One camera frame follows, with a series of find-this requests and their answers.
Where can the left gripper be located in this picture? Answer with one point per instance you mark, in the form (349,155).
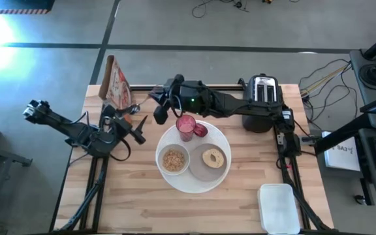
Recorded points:
(119,125)

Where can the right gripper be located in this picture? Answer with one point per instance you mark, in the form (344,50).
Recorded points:
(173,93)

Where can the white ceramic bowl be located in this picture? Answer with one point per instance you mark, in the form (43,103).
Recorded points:
(160,160)

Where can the orange cereal box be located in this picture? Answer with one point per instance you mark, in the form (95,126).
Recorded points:
(117,88)

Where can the red plastic cup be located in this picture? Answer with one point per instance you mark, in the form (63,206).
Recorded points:
(185,127)

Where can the red apple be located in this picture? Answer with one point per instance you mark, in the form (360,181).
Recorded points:
(201,130)

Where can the round white woven placemat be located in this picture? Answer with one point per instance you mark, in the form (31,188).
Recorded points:
(175,184)

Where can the beige round plate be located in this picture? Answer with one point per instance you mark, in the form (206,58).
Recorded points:
(207,174)

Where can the toasted bagel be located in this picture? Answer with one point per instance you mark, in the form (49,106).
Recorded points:
(219,160)

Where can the white plastic container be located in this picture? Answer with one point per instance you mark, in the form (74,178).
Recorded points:
(279,209)

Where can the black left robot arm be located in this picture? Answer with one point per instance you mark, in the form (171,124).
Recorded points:
(64,125)

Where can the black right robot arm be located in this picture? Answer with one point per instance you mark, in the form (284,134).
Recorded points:
(233,104)

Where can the brown cereal flakes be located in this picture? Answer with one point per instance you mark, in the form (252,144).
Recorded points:
(173,160)

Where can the black two-slot toaster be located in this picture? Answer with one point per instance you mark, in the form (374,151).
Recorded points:
(263,91)

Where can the yellow black hazard strip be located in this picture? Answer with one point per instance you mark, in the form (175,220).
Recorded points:
(11,11)

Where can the black desk support beam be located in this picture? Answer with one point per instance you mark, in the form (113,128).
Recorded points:
(344,134)

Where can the white paper sheet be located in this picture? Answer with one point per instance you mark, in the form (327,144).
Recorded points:
(341,155)

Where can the dark grey desk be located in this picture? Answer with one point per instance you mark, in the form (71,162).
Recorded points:
(364,88)

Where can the black desk leg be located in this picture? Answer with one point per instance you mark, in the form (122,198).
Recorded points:
(367,192)

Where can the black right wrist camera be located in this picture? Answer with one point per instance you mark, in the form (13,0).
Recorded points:
(161,115)

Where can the black aluminium rig frame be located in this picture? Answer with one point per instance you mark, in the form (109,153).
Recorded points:
(98,182)

